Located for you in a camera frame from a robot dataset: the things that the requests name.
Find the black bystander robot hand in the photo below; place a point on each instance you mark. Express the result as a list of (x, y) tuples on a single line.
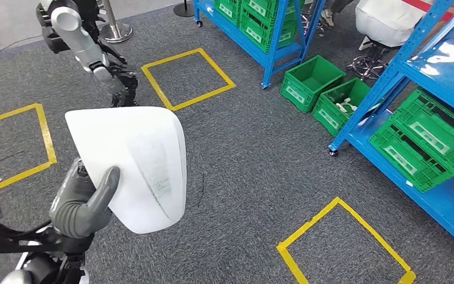
[(125, 86)]

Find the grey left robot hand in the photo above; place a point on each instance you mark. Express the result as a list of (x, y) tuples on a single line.
[(74, 219)]

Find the white curved plastic part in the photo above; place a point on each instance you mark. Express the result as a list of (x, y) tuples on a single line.
[(133, 156)]

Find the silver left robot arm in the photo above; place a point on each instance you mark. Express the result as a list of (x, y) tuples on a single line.
[(35, 243)]

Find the silver bystander robot arm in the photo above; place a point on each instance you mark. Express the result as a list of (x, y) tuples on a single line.
[(78, 39)]

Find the blue metal shelf rack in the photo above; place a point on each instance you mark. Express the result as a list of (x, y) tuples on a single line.
[(250, 47), (438, 200)]

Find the small white plastic part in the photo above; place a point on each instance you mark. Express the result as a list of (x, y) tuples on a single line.
[(346, 106)]

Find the black bystander robot body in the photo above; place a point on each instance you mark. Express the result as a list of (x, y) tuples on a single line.
[(90, 11)]

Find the black stanchion base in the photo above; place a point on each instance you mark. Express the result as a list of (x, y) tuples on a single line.
[(184, 11)]

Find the green plastic crate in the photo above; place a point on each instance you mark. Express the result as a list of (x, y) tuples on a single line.
[(434, 133), (301, 98), (407, 160), (266, 8), (227, 11), (262, 35), (329, 117)]

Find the chrome chair base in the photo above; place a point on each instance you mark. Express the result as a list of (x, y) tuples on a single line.
[(368, 64), (317, 25)]

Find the person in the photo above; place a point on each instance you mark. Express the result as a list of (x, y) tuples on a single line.
[(329, 15), (387, 19)]

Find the yellow tape rectangle outline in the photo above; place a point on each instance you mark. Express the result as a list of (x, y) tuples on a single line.
[(289, 243)]

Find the chrome stanchion post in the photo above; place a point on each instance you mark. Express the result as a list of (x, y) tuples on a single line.
[(115, 31)]

